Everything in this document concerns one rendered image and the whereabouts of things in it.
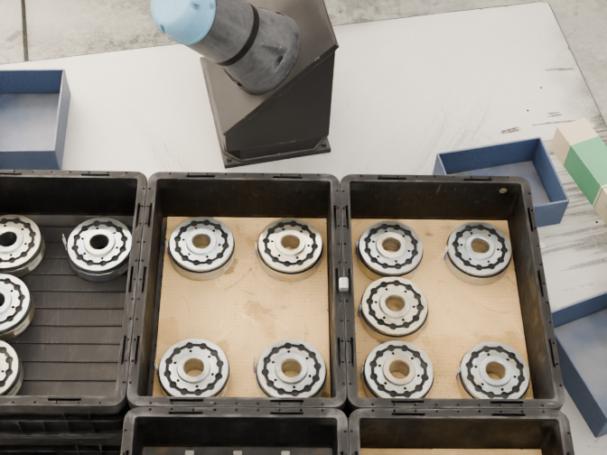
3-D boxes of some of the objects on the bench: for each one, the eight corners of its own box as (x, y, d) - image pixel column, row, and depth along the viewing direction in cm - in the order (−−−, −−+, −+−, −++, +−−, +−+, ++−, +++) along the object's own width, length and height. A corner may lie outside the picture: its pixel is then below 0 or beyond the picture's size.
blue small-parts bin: (-7, 94, 199) (-15, 69, 193) (70, 93, 200) (64, 68, 194) (-22, 175, 188) (-31, 152, 182) (60, 174, 188) (54, 150, 183)
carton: (549, 147, 195) (556, 126, 190) (576, 137, 197) (584, 117, 192) (620, 244, 183) (629, 225, 178) (648, 233, 185) (658, 214, 180)
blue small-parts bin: (455, 242, 182) (462, 219, 177) (431, 176, 191) (436, 153, 185) (561, 223, 185) (570, 200, 180) (532, 160, 194) (540, 135, 188)
